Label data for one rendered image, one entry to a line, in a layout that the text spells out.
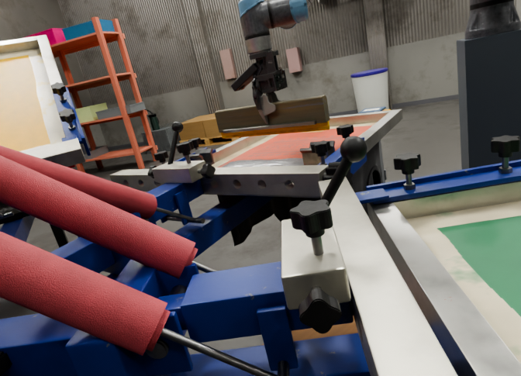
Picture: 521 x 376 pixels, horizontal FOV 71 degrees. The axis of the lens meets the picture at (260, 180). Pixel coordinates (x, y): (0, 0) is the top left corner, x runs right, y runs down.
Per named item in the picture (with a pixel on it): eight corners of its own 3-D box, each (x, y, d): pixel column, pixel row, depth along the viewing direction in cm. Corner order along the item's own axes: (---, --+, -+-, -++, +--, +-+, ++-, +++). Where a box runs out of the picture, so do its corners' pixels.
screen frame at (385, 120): (275, 129, 175) (274, 122, 174) (402, 119, 142) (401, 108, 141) (149, 192, 115) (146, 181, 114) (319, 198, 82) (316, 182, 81)
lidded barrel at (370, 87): (392, 111, 663) (388, 66, 640) (391, 118, 609) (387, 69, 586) (357, 116, 687) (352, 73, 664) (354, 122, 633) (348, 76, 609)
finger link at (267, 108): (275, 124, 111) (271, 92, 109) (259, 125, 114) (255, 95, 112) (281, 122, 113) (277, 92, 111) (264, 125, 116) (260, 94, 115)
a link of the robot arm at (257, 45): (239, 41, 108) (255, 39, 114) (243, 57, 109) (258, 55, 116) (260, 36, 104) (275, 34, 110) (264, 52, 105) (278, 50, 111)
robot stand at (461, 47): (515, 324, 157) (516, 28, 122) (529, 357, 141) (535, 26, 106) (467, 322, 164) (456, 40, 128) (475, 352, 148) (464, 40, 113)
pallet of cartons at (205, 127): (260, 129, 769) (254, 106, 754) (242, 142, 679) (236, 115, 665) (201, 138, 822) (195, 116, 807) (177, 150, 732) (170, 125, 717)
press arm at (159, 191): (187, 193, 93) (181, 174, 91) (205, 193, 89) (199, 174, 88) (132, 223, 79) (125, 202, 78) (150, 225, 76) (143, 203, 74)
